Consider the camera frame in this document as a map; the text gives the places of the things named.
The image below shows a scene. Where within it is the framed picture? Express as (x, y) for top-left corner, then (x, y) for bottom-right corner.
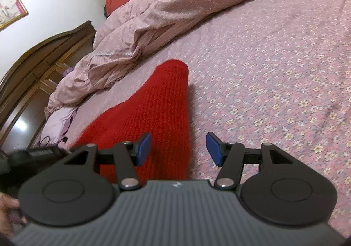
(0, 0), (28, 30)

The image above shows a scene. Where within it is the lavender pillow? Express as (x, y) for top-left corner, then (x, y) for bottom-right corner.
(38, 107), (78, 147)

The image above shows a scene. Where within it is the pink floral bed sheet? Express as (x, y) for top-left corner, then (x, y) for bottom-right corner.
(67, 0), (350, 236)

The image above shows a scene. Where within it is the pink floral duvet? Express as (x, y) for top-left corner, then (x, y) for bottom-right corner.
(45, 0), (246, 117)

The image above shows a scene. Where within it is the red knit sweater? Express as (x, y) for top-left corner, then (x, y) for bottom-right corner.
(72, 60), (191, 184)

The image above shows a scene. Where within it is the left hand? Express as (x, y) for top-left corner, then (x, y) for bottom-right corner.
(0, 193), (28, 238)

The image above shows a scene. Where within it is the wooden headboard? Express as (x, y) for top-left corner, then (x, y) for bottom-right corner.
(1, 21), (96, 153)

